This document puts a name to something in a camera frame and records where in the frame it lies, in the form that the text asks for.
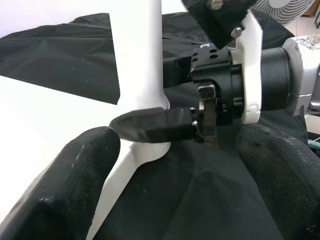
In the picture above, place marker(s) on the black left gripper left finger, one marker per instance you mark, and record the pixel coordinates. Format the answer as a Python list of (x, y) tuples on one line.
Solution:
[(57, 195)]

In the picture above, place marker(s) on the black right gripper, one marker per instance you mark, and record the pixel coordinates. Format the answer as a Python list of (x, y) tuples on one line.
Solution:
[(225, 77)]

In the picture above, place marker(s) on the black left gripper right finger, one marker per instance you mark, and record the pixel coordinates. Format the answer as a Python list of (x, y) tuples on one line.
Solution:
[(282, 187)]

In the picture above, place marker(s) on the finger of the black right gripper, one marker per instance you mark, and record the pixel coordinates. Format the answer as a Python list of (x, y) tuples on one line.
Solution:
[(155, 125)]

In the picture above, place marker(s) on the white plastic table leg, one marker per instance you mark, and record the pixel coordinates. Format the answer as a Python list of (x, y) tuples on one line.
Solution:
[(137, 50)]

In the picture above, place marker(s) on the white plastic table top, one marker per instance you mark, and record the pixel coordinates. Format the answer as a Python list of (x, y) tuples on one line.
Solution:
[(37, 112)]

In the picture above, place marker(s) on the black table cloth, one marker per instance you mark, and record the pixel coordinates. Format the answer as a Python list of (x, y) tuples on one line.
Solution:
[(187, 200)]

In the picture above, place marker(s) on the white floor fan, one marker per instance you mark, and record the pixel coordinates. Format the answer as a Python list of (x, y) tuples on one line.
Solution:
[(287, 12)]

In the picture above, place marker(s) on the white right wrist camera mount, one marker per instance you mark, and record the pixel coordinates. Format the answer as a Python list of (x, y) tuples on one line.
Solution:
[(251, 75)]

